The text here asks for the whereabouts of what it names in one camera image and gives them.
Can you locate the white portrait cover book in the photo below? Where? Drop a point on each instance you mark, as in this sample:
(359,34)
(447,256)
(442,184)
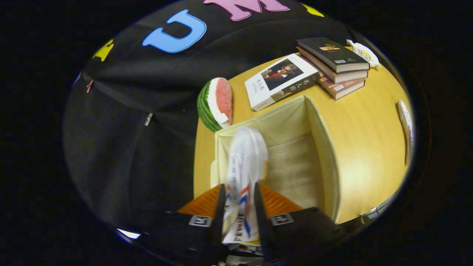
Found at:
(258,90)

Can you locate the white cartoon plush toy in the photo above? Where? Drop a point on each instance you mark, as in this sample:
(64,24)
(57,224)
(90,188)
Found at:
(364,54)

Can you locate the maroon cover book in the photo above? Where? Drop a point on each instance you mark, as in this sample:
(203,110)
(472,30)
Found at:
(342,88)

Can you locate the silver cloth clip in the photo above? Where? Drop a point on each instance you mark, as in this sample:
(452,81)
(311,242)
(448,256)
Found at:
(148,119)

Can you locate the watermelon slice toy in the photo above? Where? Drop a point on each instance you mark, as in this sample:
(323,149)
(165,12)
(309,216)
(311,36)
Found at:
(218,103)

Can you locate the copper cloth clip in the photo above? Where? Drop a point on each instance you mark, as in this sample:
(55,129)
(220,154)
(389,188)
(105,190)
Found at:
(89,85)

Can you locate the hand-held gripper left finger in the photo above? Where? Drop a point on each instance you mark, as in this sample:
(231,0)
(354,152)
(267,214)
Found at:
(218,221)

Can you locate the black backdrop cloth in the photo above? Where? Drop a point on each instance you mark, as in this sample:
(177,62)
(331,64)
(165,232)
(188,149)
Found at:
(129,166)

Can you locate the brown cover book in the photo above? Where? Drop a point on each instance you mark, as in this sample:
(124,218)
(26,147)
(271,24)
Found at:
(347,77)

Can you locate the cream fabric storage box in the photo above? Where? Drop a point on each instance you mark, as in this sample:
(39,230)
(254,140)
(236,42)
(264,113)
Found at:
(292,162)

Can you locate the white canvas shoe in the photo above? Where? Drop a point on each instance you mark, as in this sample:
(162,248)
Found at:
(406,125)
(245,159)

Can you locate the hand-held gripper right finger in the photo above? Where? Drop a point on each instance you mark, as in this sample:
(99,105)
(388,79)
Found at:
(260,221)

